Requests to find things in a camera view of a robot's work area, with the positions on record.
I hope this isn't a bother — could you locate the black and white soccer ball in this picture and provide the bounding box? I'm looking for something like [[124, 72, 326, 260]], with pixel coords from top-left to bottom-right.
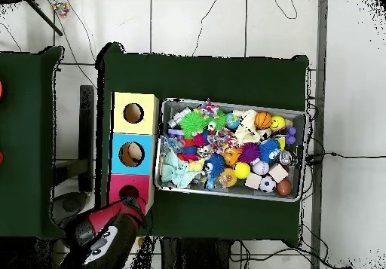
[[259, 175, 277, 194]]

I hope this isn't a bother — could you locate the purple spiky ball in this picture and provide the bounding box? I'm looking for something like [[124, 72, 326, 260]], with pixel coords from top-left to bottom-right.
[[238, 142, 261, 164]]

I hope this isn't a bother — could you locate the dark green side table cloth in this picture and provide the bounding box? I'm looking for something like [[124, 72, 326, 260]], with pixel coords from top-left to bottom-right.
[[0, 45, 68, 240]]

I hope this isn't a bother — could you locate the brown football toy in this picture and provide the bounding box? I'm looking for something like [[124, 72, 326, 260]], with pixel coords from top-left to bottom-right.
[[276, 178, 293, 197]]

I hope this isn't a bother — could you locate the plain yellow ball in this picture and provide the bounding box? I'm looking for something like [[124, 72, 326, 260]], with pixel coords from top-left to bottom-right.
[[232, 161, 252, 180]]

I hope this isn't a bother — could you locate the wire mesh bin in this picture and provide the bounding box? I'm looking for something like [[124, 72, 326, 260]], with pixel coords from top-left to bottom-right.
[[154, 96, 309, 203]]

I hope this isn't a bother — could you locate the yellow smiley face ball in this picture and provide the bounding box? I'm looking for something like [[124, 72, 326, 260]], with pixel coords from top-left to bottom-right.
[[270, 115, 286, 132]]

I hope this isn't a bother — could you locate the black upright panel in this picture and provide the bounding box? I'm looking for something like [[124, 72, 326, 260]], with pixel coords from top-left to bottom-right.
[[78, 84, 95, 193]]

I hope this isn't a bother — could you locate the large green spiky ball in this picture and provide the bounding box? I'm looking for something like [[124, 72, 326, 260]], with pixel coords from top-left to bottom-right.
[[179, 110, 210, 139]]

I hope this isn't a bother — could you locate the orange basketball toy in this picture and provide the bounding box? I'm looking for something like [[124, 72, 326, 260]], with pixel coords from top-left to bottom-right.
[[254, 111, 273, 130]]

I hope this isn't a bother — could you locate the wooden box with three holes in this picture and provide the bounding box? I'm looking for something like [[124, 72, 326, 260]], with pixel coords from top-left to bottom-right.
[[107, 91, 160, 216]]

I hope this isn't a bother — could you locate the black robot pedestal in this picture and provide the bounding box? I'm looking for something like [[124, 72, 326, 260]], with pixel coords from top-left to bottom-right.
[[159, 237, 233, 269]]

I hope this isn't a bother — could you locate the black cable with connector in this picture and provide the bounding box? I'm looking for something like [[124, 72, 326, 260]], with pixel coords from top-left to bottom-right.
[[304, 151, 386, 165]]

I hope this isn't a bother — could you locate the black rod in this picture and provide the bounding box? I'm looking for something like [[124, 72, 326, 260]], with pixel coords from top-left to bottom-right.
[[26, 0, 64, 37]]

